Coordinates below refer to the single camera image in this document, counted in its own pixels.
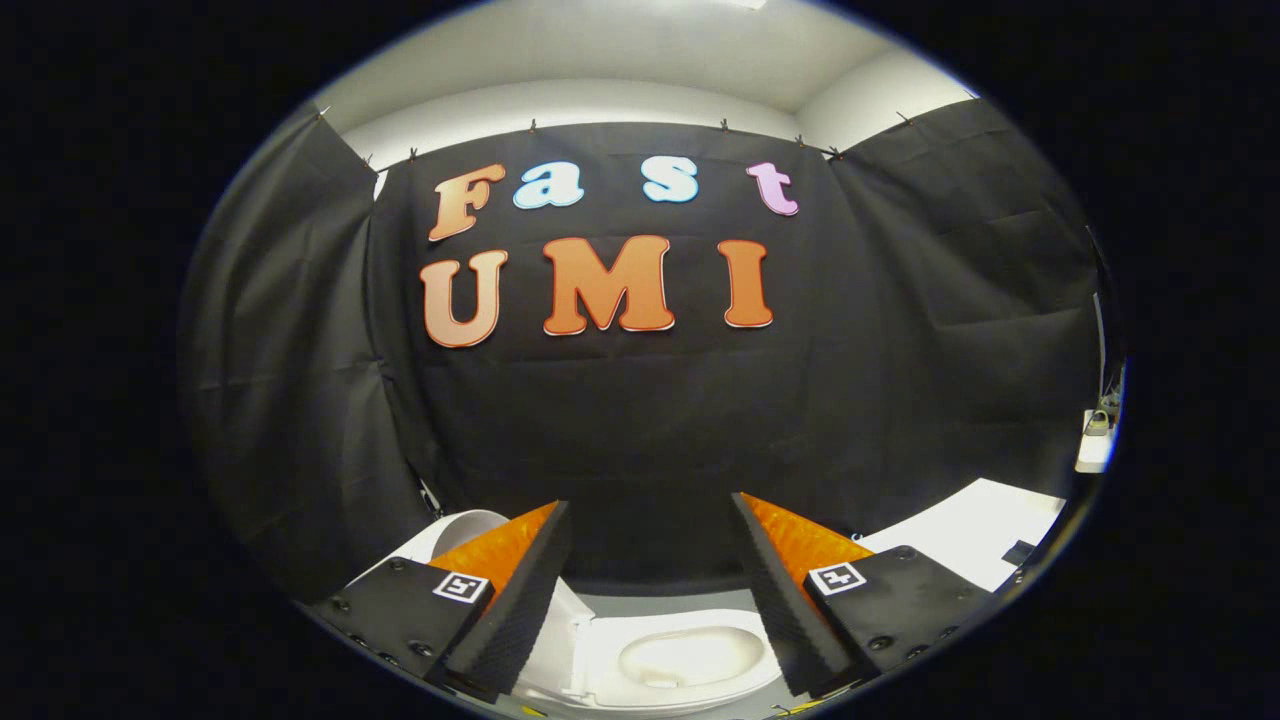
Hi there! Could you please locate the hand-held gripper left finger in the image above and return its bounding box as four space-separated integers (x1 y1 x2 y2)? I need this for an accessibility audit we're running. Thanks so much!
310 500 574 704

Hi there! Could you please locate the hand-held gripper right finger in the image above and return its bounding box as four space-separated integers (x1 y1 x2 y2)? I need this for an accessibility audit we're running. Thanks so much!
730 492 994 700

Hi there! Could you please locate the white toilet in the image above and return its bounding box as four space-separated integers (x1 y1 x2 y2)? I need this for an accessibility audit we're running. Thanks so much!
345 530 784 717

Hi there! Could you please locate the white drawer cabinet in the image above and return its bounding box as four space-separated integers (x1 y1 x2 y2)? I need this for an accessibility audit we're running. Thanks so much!
858 477 1067 594

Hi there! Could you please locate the black backdrop cloth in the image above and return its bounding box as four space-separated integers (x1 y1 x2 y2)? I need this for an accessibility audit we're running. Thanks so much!
178 97 1113 607

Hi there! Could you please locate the white side shelf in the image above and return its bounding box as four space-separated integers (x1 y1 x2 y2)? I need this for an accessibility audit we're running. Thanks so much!
1074 408 1117 475

